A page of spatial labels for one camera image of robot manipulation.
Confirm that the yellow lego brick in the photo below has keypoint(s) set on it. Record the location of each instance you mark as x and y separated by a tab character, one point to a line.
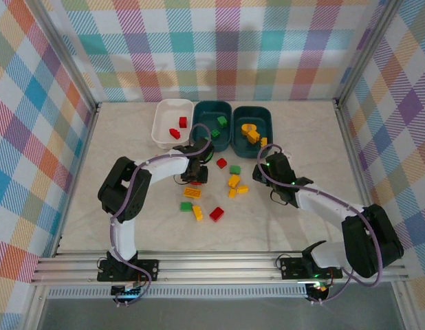
242	189
198	212
234	180
264	141
232	193
253	137

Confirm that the red lego brick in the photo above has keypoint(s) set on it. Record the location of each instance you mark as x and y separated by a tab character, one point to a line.
196	184
182	121
217	214
177	135
171	132
221	163

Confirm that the orange-yellow lego plate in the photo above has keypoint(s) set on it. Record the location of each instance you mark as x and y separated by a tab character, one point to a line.
193	192

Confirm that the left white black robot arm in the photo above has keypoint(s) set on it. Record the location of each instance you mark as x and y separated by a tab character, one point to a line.
123	240

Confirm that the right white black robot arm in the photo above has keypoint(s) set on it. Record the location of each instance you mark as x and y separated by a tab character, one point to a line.
370	240

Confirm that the teal plastic container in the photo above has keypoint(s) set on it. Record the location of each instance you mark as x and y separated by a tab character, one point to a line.
248	149
205	117

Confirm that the round yellow lego piece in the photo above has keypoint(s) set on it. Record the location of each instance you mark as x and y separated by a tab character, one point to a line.
247	128

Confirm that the white plastic container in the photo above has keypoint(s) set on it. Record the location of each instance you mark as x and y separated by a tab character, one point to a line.
164	117

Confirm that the controller circuit board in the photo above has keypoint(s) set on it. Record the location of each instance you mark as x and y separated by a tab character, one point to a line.
317	288
130	292

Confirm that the aluminium table side rail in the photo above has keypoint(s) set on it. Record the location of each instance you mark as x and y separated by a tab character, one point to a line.
357	172
85	165

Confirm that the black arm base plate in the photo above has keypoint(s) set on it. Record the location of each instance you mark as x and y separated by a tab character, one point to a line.
291	268
147	269

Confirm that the aluminium mounting rail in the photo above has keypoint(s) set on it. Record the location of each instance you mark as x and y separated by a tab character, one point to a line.
216	266

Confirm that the aluminium frame post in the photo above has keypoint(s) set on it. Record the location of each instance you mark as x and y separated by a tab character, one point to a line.
367	51
64	55

